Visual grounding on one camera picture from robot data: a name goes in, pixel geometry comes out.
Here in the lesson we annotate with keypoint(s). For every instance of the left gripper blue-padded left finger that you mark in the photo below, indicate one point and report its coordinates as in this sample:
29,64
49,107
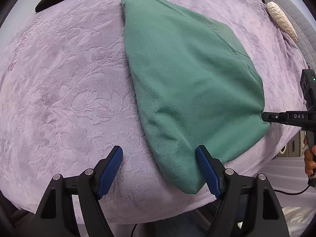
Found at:
55,214

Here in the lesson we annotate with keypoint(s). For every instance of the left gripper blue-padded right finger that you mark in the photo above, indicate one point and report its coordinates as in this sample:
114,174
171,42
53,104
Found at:
248,205

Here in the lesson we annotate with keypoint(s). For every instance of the green work jacket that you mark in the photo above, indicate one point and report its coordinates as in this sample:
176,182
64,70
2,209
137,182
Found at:
194,84

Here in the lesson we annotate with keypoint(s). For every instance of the person's right hand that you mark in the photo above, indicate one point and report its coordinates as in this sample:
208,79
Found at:
309,155

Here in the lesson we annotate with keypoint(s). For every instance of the grey quilted headboard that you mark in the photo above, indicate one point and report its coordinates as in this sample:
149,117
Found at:
304,25

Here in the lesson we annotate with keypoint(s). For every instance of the purple embossed bed blanket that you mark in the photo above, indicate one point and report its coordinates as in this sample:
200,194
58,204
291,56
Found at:
67,98

